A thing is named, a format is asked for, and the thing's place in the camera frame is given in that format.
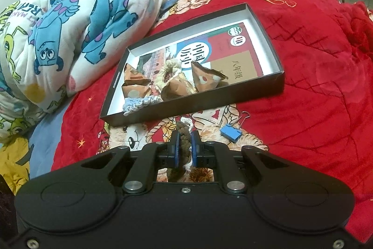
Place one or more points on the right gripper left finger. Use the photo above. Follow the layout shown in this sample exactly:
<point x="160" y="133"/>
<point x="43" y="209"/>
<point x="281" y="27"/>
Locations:
<point x="147" y="161"/>

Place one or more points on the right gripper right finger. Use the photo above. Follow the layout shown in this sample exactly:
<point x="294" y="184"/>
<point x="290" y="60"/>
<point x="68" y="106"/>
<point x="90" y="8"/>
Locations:
<point x="219" y="158"/>

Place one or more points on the blue binder clip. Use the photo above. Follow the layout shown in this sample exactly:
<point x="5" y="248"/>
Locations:
<point x="232" y="131"/>

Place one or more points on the brown knitted scrunchie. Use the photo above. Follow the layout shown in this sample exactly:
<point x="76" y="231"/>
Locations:
<point x="185" y="158"/>

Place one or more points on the light blue knitted scrunchie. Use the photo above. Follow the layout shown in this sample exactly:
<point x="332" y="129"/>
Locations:
<point x="132" y="105"/>

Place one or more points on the brown chocolate snack packet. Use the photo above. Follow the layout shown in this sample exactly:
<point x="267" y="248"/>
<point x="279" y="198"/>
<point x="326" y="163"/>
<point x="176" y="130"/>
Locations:
<point x="206" y="78"/>

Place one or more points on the cream knitted scrunchie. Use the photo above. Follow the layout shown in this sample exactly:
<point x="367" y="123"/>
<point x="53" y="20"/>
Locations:
<point x="170" y="69"/>

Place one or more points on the black shallow cardboard box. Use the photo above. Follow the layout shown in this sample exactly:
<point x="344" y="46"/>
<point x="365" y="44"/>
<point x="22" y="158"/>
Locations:
<point x="272" y="82"/>

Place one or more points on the Chinese history textbook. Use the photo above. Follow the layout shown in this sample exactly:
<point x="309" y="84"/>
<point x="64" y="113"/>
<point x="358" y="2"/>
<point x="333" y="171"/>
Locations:
<point x="228" y="50"/>

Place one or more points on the red quilted bedspread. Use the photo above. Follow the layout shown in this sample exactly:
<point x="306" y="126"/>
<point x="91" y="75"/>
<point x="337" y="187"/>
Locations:
<point x="322" y="120"/>

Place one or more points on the monster cartoon white duvet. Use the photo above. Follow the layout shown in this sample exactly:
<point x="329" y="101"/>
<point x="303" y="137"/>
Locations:
<point x="51" y="49"/>

